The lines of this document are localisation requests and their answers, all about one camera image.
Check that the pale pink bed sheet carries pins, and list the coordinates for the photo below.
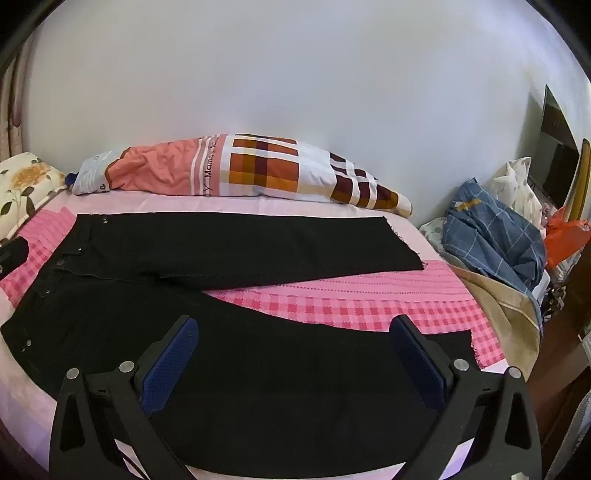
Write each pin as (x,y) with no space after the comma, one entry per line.
(27,401)

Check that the wooden frame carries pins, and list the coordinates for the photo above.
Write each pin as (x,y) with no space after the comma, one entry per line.
(582,180)

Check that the dark flat screen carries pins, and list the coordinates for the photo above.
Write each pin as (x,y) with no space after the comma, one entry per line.
(554,157)

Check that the blue plaid cloth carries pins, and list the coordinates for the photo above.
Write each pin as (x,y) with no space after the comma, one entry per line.
(489,235)

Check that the orange plaid folded quilt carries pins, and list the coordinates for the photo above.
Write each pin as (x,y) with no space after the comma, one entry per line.
(258,166)

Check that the white floral cloth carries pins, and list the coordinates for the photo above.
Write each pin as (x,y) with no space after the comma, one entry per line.
(517,180)

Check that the floral pillow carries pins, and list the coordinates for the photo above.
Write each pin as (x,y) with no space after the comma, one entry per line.
(27,180)

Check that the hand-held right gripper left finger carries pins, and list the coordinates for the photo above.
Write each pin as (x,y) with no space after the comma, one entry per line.
(168,369)

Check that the red cloth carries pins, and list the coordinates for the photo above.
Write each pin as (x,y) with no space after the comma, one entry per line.
(563,240)

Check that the pink curtain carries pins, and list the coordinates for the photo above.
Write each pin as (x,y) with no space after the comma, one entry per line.
(9,115)

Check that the beige cloth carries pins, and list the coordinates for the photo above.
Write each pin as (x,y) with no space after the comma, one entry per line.
(503,314)

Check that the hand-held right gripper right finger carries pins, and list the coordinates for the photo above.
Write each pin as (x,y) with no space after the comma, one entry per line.
(415,364)

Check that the black pants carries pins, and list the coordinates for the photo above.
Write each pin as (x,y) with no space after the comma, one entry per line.
(254,244)

